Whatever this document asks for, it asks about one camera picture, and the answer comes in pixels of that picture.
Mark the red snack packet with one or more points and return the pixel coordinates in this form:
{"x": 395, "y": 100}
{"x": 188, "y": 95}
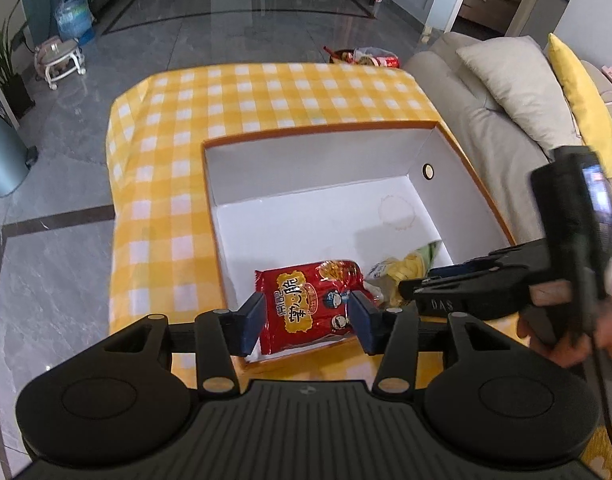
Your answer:
{"x": 306, "y": 300}

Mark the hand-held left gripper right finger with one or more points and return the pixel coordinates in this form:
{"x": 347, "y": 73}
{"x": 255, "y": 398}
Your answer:
{"x": 364, "y": 329}

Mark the green potted plant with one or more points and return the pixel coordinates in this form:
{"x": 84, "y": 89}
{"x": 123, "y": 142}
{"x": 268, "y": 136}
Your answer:
{"x": 8, "y": 60}

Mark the yellow checked tablecloth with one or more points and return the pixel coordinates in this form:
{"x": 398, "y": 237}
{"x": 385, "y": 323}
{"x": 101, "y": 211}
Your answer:
{"x": 186, "y": 160}

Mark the yellow pillow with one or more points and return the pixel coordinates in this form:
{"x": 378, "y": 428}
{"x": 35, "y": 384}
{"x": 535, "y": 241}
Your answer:
{"x": 580, "y": 90}

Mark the clear packet of yellow chips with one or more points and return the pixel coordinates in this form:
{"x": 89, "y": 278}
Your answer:
{"x": 405, "y": 266}

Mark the orange cardboard box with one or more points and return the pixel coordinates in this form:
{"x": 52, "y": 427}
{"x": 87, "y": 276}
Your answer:
{"x": 311, "y": 175}

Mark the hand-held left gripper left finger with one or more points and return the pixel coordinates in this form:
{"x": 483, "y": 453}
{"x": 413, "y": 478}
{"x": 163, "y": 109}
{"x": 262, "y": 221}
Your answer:
{"x": 251, "y": 326}

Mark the beige sofa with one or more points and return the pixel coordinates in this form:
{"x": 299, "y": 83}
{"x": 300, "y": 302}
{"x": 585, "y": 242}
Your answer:
{"x": 490, "y": 150}

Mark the grey trash bin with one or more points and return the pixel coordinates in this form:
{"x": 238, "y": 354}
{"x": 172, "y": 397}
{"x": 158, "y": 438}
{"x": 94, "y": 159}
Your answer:
{"x": 1, "y": 155}

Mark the person's right hand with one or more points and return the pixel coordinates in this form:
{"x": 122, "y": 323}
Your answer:
{"x": 610, "y": 332}

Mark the blue water jug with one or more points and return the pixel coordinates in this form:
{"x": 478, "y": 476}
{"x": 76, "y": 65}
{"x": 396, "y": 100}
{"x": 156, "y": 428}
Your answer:
{"x": 73, "y": 17}

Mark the white rolling stool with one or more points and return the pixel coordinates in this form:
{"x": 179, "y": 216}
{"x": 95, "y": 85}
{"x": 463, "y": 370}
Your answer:
{"x": 61, "y": 57}

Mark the grey pillow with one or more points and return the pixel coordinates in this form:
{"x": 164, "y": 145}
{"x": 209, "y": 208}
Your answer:
{"x": 515, "y": 85}

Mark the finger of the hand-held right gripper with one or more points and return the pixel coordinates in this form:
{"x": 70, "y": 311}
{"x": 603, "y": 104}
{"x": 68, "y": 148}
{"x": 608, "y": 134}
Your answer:
{"x": 505, "y": 257}
{"x": 455, "y": 297}

